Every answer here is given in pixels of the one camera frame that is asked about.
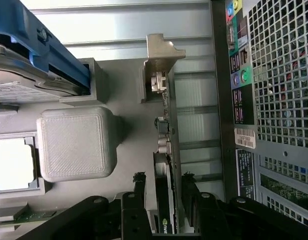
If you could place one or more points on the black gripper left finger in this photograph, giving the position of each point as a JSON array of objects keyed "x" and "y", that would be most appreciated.
[{"x": 133, "y": 215}]

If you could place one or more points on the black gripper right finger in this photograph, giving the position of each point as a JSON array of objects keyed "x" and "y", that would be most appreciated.
[{"x": 208, "y": 212}]

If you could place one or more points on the white barcode sticker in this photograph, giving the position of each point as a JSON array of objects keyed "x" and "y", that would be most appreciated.
[{"x": 245, "y": 138}]

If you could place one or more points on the grey 3D-printed parts rack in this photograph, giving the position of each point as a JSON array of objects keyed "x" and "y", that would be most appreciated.
[{"x": 93, "y": 130}]

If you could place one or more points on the green RAM stick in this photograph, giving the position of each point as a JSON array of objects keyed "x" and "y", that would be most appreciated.
[{"x": 26, "y": 216}]

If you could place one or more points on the computer case rear panel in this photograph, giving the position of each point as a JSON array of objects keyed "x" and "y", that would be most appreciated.
[{"x": 268, "y": 100}]

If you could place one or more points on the silver CPU chip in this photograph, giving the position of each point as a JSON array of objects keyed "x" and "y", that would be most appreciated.
[{"x": 12, "y": 163}]

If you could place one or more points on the hard disk in blue caddy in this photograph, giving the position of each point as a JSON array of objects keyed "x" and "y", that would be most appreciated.
[{"x": 31, "y": 57}]

